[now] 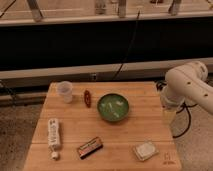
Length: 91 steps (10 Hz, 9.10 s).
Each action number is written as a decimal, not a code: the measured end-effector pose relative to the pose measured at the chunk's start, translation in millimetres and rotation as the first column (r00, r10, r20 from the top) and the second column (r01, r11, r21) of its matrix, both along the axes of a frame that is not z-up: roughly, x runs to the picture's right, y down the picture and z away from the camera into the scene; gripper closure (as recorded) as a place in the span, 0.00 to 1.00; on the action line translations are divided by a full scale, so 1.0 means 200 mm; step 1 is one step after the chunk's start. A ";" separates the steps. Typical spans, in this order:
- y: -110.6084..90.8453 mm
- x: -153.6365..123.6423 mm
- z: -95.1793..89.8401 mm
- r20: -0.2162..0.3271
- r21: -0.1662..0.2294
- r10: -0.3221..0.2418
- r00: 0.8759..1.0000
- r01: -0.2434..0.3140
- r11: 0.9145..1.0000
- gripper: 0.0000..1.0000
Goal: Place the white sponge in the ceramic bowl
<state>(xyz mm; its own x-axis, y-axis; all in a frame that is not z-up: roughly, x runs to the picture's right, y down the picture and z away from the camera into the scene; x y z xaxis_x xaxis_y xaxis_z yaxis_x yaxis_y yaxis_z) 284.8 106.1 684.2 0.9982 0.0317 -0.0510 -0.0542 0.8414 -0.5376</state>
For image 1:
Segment dark candy bar wrapper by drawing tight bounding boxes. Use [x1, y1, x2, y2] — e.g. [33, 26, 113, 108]
[77, 137, 103, 159]

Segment black hanging cable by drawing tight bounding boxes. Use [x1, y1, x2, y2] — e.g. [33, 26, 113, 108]
[110, 9, 141, 81]

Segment clear plastic cup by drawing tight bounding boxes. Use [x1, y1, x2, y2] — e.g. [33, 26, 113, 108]
[56, 81, 73, 103]

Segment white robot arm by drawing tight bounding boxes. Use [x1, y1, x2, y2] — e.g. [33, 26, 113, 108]
[160, 61, 213, 125]

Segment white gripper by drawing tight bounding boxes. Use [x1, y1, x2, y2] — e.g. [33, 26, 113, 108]
[160, 87, 184, 124]

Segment black cable loop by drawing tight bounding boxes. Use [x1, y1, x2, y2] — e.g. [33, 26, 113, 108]
[155, 80, 198, 139]

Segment small brown oblong object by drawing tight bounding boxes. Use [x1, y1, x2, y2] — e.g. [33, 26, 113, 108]
[84, 90, 91, 108]

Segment white sponge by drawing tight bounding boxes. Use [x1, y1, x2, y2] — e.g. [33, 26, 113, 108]
[133, 141, 159, 162]

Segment green ceramic bowl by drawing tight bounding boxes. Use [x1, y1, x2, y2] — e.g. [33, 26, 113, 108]
[97, 93, 129, 122]

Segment white toothpaste tube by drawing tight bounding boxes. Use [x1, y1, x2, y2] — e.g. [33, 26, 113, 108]
[48, 118, 61, 160]

